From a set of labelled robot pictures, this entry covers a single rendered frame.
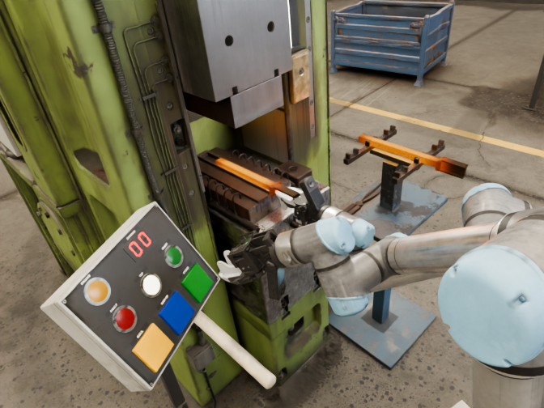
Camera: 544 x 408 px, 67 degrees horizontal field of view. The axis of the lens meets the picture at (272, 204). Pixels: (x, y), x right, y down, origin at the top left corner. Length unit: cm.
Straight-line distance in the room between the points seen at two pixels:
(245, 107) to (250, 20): 23
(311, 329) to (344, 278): 122
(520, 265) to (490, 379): 17
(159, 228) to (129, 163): 23
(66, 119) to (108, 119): 39
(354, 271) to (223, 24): 68
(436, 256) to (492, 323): 27
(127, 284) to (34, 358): 165
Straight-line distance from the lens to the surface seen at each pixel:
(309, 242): 80
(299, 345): 198
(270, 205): 142
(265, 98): 125
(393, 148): 160
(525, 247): 52
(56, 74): 148
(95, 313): 94
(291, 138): 161
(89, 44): 110
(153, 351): 100
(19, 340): 273
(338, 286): 82
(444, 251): 74
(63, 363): 248
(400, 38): 502
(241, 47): 116
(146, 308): 100
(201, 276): 110
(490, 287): 48
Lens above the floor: 177
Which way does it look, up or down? 36 degrees down
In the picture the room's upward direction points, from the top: 7 degrees counter-clockwise
